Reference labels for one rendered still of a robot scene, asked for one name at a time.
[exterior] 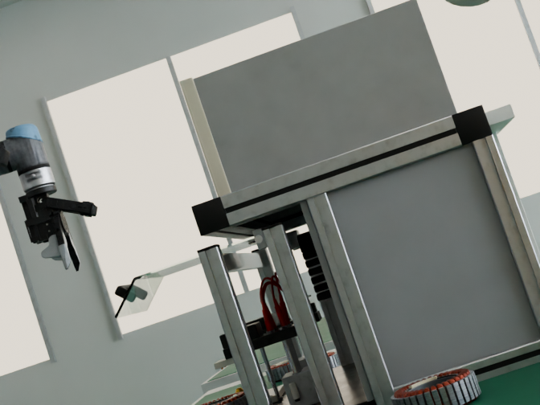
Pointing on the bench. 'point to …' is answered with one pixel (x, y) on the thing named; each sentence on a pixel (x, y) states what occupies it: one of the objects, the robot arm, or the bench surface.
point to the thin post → (270, 374)
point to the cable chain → (313, 265)
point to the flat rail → (243, 261)
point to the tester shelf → (333, 177)
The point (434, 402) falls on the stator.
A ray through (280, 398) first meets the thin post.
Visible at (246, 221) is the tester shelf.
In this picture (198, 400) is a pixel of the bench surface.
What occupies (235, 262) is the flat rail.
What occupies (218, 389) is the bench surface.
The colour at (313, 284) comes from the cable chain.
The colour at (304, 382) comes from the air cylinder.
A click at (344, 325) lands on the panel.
